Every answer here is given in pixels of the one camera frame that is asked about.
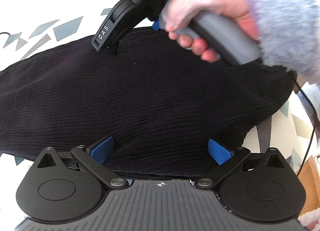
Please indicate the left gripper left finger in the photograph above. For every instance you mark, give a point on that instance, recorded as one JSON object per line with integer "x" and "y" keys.
{"x": 92, "y": 157}

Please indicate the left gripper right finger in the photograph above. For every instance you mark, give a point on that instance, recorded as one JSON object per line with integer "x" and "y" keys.
{"x": 229, "y": 162}

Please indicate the person's right hand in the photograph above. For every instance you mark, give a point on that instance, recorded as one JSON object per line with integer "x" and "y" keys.
{"x": 221, "y": 33}

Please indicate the geometric patterned table cloth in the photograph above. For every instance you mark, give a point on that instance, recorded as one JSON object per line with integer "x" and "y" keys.
{"x": 50, "y": 31}

